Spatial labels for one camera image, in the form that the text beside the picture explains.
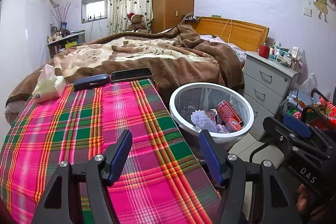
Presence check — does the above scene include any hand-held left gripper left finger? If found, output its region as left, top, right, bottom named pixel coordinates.
left=31, top=130, right=133, bottom=224

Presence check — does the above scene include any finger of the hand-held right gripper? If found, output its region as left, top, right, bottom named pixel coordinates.
left=283, top=114, right=315, bottom=138
left=262, top=116, right=298, bottom=152

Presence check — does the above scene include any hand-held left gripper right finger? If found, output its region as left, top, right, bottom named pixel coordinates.
left=199, top=130, right=298, bottom=224

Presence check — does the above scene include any lilac foam net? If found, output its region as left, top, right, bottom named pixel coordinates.
left=190, top=110, right=218, bottom=132

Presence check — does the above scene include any red drink can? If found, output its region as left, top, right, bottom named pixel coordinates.
left=216, top=100, right=243, bottom=131

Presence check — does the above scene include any white trash bin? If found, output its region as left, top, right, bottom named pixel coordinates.
left=169, top=83, right=255, bottom=153

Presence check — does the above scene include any person's right hand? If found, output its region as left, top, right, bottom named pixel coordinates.
left=297, top=183, right=319, bottom=212

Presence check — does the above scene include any grey drawer cabinet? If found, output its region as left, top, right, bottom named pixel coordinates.
left=243, top=51, right=298, bottom=142

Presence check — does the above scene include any white plastic bag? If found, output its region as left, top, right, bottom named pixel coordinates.
left=299, top=72, right=318, bottom=93

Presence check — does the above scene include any pink plaid cloth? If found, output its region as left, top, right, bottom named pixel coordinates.
left=0, top=79, right=221, bottom=224

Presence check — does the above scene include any row of small boxes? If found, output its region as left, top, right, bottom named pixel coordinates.
left=269, top=40, right=303, bottom=68

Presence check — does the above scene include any dark blue glasses case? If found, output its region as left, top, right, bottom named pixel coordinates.
left=73, top=73, right=109, bottom=92

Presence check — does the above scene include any black smartphone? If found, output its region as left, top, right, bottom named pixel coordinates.
left=110, top=67, right=153, bottom=83

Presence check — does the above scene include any red jar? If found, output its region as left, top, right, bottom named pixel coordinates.
left=259, top=43, right=270, bottom=59

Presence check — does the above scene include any tissue pack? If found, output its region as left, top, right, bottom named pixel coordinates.
left=32, top=64, right=66, bottom=103

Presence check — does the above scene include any wooden bed headboard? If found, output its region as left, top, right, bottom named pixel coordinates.
left=193, top=17, right=269, bottom=52

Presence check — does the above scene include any brown patterned blanket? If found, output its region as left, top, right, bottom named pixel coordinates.
left=5, top=25, right=245, bottom=130

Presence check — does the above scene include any cluttered shelf unit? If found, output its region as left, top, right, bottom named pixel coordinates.
left=47, top=30, right=87, bottom=58

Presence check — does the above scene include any brown teddy bear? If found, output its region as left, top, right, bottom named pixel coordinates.
left=127, top=13, right=149, bottom=33

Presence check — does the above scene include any small window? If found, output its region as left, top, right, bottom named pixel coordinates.
left=81, top=0, right=109, bottom=24

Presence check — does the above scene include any vase with dry branches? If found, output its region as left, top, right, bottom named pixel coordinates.
left=50, top=2, right=71, bottom=30

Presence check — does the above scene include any orange cable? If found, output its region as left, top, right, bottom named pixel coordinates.
left=219, top=19, right=233, bottom=43

